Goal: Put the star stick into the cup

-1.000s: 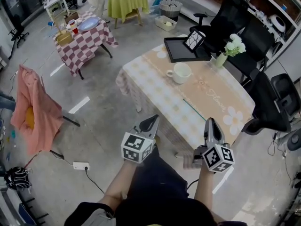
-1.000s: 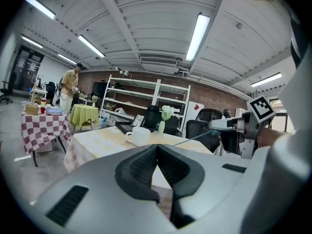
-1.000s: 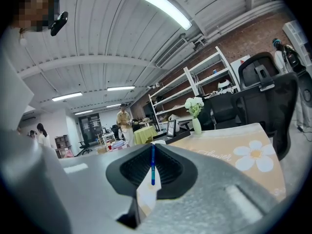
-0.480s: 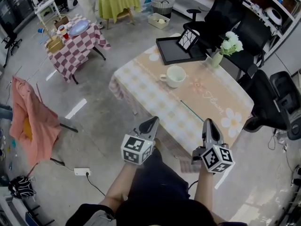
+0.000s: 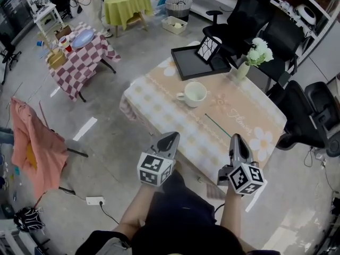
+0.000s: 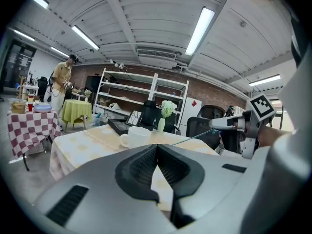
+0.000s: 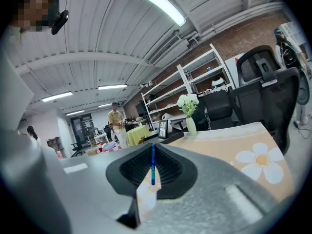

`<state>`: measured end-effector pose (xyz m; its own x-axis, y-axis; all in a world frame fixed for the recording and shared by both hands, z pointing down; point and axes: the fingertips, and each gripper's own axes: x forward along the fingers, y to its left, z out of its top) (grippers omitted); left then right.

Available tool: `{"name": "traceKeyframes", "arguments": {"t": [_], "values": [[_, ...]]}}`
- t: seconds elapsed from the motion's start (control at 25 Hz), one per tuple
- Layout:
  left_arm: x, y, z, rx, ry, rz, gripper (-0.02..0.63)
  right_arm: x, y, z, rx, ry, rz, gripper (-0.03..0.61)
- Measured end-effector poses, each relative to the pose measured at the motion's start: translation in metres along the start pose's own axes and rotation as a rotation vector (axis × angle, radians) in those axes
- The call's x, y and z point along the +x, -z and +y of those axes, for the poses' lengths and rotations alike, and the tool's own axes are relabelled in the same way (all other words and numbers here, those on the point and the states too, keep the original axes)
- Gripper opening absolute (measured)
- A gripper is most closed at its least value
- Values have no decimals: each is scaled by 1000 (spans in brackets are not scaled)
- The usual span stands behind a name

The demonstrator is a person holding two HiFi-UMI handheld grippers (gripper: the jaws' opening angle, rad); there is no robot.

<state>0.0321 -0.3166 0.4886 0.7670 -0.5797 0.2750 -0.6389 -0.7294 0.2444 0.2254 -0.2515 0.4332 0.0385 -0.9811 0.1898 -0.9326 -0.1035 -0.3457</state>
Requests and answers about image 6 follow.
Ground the table with red checkered cloth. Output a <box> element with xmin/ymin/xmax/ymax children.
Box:
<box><xmin>7</xmin><ymin>110</ymin><xmax>62</xmax><ymax>172</ymax></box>

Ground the wooden mug tree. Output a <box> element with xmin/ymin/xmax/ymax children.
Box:
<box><xmin>17</xmin><ymin>75</ymin><xmax>28</xmax><ymax>102</ymax></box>

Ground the white vase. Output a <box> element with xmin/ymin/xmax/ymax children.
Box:
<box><xmin>157</xmin><ymin>117</ymin><xmax>166</xmax><ymax>134</ymax></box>

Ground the white flower bunch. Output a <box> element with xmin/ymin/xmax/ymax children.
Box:
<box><xmin>160</xmin><ymin>100</ymin><xmax>178</xmax><ymax>119</ymax></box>

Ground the white metal shelf rack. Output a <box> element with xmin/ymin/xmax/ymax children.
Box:
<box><xmin>92</xmin><ymin>67</ymin><xmax>190</xmax><ymax>131</ymax></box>

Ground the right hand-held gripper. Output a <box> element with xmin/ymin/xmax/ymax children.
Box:
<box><xmin>209</xmin><ymin>94</ymin><xmax>277</xmax><ymax>159</ymax></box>

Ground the person's white shirt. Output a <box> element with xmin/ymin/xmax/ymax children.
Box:
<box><xmin>240</xmin><ymin>8</ymin><xmax>312</xmax><ymax>234</ymax></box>

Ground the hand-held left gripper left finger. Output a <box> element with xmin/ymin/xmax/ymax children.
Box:
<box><xmin>34</xmin><ymin>144</ymin><xmax>177</xmax><ymax>234</ymax></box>

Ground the stack of blue plates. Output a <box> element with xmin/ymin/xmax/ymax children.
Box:
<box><xmin>33</xmin><ymin>103</ymin><xmax>53</xmax><ymax>114</ymax></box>

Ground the black board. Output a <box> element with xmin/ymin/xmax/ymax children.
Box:
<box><xmin>85</xmin><ymin>75</ymin><xmax>103</xmax><ymax>100</ymax></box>

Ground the black mesh office chair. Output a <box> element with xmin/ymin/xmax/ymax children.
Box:
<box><xmin>186</xmin><ymin>104</ymin><xmax>226</xmax><ymax>151</ymax></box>

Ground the white cup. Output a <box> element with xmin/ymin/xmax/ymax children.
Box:
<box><xmin>119</xmin><ymin>126</ymin><xmax>152</xmax><ymax>150</ymax></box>

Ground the white cabinet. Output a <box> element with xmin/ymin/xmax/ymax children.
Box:
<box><xmin>179</xmin><ymin>97</ymin><xmax>203</xmax><ymax>131</ymax></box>

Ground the table with green cloth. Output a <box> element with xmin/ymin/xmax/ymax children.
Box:
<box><xmin>61</xmin><ymin>99</ymin><xmax>93</xmax><ymax>133</ymax></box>

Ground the black flat box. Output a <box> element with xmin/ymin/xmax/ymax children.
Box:
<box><xmin>107</xmin><ymin>118</ymin><xmax>130</xmax><ymax>137</ymax></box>

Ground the black framed picture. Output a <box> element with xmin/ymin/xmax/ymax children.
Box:
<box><xmin>125</xmin><ymin>110</ymin><xmax>142</xmax><ymax>127</ymax></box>

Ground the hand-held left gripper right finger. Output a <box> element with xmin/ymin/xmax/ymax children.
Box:
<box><xmin>157</xmin><ymin>144</ymin><xmax>252</xmax><ymax>234</ymax></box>

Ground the table with yellow tablecloth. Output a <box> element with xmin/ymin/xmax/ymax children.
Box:
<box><xmin>49</xmin><ymin>124</ymin><xmax>220</xmax><ymax>213</ymax></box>

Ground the ceiling air conditioner unit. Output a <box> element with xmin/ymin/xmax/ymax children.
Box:
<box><xmin>136</xmin><ymin>47</ymin><xmax>178</xmax><ymax>70</ymax></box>

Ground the dark glass door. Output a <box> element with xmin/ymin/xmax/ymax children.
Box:
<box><xmin>1</xmin><ymin>39</ymin><xmax>38</xmax><ymax>94</ymax></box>

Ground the wicker basket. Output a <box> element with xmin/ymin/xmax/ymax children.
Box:
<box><xmin>10</xmin><ymin>101</ymin><xmax>27</xmax><ymax>115</ymax></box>

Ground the person's right forearm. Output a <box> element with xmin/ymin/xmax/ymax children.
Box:
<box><xmin>257</xmin><ymin>126</ymin><xmax>297</xmax><ymax>148</ymax></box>

